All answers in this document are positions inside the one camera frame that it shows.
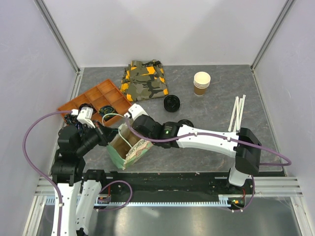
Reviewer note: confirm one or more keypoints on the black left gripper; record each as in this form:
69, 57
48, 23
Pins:
106, 134

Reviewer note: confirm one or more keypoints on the green patterned paper bag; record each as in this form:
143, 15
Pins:
136, 152

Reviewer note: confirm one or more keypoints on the brown pulp cup carrier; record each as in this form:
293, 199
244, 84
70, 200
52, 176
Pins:
122, 143

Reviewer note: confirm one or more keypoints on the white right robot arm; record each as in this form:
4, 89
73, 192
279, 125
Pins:
240, 145

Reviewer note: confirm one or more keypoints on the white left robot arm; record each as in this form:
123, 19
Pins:
77, 189

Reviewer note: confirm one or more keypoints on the orange wooden tray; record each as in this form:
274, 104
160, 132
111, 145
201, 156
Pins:
105, 93

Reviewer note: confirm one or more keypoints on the camouflage folded cloth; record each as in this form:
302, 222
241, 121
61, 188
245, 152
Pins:
144, 81

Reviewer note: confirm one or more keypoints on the black lid stack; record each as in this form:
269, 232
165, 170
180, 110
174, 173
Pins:
171, 103

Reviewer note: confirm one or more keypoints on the paper cup stack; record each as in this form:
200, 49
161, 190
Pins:
201, 82

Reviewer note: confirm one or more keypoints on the white wrapped straw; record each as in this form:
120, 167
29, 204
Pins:
235, 120
233, 113
242, 110

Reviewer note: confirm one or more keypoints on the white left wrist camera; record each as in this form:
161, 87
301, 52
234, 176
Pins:
84, 116

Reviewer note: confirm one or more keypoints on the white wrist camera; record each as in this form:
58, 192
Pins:
84, 116
134, 111

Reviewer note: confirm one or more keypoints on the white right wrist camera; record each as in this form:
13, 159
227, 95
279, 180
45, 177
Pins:
134, 111

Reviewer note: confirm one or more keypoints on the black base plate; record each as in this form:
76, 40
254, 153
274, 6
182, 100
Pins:
211, 183

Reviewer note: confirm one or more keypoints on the grey slotted cable duct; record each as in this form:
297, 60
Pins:
220, 202

